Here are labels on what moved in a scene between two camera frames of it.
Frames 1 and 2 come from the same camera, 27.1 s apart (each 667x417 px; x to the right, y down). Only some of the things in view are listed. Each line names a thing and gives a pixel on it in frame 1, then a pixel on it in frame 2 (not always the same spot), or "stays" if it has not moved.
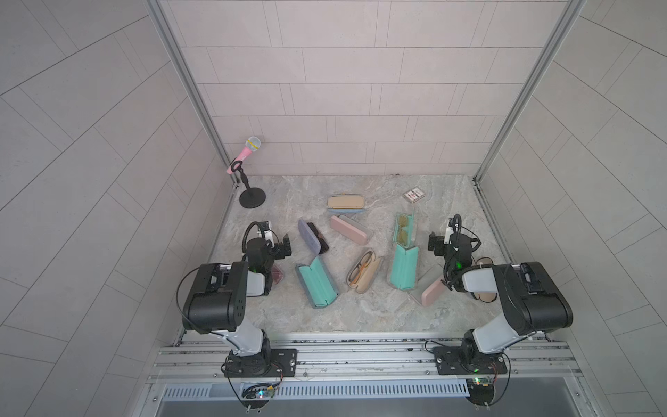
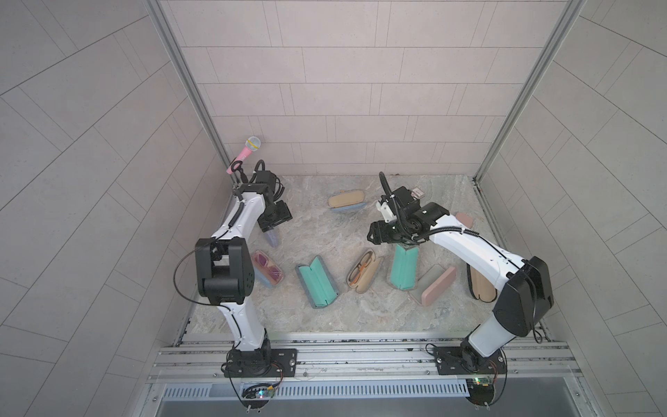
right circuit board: x=481 y=390 stays
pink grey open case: x=430 y=287 stays
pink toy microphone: x=252 y=144 stays
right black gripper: x=440 y=244 → x=379 y=232
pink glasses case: x=347 y=229 → x=465 y=218
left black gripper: x=277 y=248 → x=283 y=214
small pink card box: x=413 y=195 stays
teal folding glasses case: x=404 y=268 stays
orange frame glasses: x=360 y=268 stays
